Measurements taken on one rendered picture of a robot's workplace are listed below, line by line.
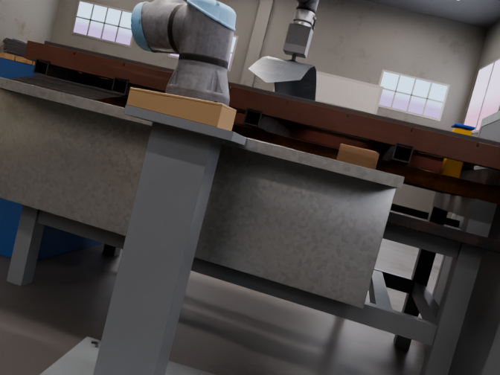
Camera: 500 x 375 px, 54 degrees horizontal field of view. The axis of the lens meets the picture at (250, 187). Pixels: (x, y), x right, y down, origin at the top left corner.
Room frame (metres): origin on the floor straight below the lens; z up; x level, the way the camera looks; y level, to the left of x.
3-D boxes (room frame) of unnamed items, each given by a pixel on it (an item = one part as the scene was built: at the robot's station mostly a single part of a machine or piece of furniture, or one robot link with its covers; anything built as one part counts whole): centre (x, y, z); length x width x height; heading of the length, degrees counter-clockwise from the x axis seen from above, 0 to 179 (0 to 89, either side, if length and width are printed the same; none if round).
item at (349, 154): (1.35, -0.27, 0.71); 0.10 x 0.06 x 0.05; 67
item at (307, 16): (1.89, -0.04, 1.18); 0.08 x 0.08 x 0.05
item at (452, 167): (1.54, -0.60, 0.78); 0.05 x 0.05 x 0.19; 78
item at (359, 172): (1.42, 0.26, 0.67); 1.30 x 0.20 x 0.03; 78
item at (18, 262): (1.70, 0.71, 0.34); 0.06 x 0.06 x 0.68; 78
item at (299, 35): (1.90, -0.05, 1.10); 0.10 x 0.09 x 0.16; 167
